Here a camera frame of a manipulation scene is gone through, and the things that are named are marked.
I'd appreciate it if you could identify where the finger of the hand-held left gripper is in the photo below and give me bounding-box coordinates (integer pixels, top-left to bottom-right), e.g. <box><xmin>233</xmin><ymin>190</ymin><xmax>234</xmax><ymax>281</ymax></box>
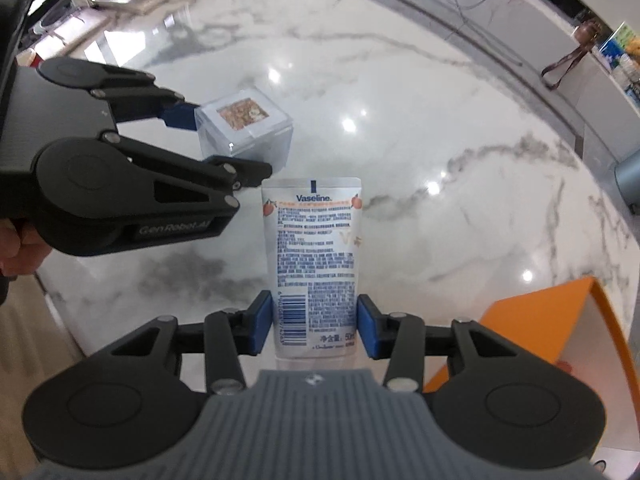
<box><xmin>102</xmin><ymin>130</ymin><xmax>274</xmax><ymax>211</ymax></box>
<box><xmin>90</xmin><ymin>65</ymin><xmax>202</xmax><ymax>132</ymax></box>

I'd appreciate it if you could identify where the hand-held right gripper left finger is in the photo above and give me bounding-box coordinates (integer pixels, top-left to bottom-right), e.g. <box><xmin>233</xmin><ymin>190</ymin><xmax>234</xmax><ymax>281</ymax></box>
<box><xmin>102</xmin><ymin>289</ymin><xmax>274</xmax><ymax>396</ymax></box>

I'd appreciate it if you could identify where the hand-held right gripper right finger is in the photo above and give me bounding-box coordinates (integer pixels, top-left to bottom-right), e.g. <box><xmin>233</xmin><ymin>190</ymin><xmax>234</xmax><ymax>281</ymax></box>
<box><xmin>355</xmin><ymin>293</ymin><xmax>524</xmax><ymax>393</ymax></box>

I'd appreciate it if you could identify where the clear plastic cube box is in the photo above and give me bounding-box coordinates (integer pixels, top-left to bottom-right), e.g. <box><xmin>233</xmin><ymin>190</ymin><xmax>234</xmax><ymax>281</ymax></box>
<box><xmin>194</xmin><ymin>86</ymin><xmax>294</xmax><ymax>167</ymax></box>

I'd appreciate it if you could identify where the white lotion tube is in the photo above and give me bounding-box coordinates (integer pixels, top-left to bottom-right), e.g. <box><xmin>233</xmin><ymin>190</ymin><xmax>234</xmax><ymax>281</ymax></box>
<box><xmin>261</xmin><ymin>177</ymin><xmax>364</xmax><ymax>362</ymax></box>

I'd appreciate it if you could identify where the orange cardboard box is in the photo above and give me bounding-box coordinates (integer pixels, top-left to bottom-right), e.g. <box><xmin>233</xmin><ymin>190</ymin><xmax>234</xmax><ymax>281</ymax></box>
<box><xmin>424</xmin><ymin>276</ymin><xmax>630</xmax><ymax>397</ymax></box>

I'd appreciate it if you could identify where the person's left hand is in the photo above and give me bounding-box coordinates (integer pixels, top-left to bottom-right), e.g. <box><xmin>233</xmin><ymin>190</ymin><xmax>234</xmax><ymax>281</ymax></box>
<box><xmin>0</xmin><ymin>220</ymin><xmax>51</xmax><ymax>279</ymax></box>

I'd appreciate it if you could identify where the grey pedal trash can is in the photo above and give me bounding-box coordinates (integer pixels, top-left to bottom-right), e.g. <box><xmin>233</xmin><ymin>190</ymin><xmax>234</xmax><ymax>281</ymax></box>
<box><xmin>614</xmin><ymin>152</ymin><xmax>640</xmax><ymax>207</ymax></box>

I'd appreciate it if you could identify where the white marble media console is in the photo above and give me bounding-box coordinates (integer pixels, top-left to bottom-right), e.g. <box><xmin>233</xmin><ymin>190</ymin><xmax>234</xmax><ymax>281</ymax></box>
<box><xmin>395</xmin><ymin>0</ymin><xmax>640</xmax><ymax>162</ymax></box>

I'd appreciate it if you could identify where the green and white painting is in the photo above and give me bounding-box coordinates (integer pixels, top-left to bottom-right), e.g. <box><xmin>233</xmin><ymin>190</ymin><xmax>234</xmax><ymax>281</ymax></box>
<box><xmin>598</xmin><ymin>22</ymin><xmax>640</xmax><ymax>69</ymax></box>

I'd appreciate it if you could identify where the black cable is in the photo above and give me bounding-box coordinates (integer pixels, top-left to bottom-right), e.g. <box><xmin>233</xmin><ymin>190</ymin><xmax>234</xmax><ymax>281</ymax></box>
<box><xmin>442</xmin><ymin>0</ymin><xmax>524</xmax><ymax>67</ymax></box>

